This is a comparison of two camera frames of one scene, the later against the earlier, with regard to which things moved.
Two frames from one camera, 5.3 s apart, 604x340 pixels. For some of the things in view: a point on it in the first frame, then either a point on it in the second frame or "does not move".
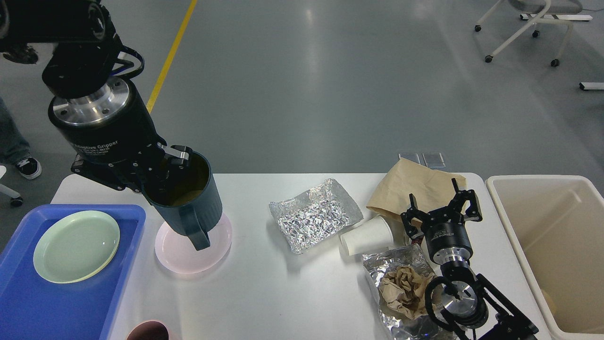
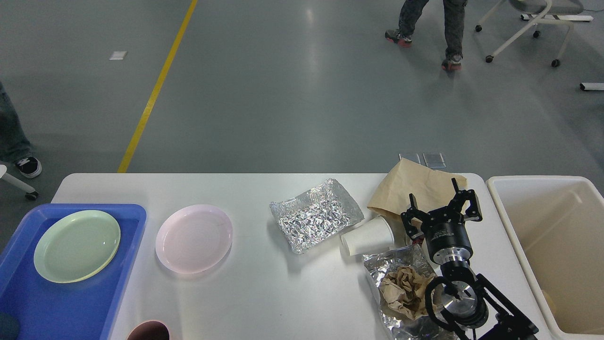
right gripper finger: (414, 211) does not move
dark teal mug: (187, 199) → (9, 327)
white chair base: (12, 196) → (29, 191)
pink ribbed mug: (149, 330) does not move
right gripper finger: (473, 212) does not move
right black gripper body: (448, 238) does not move
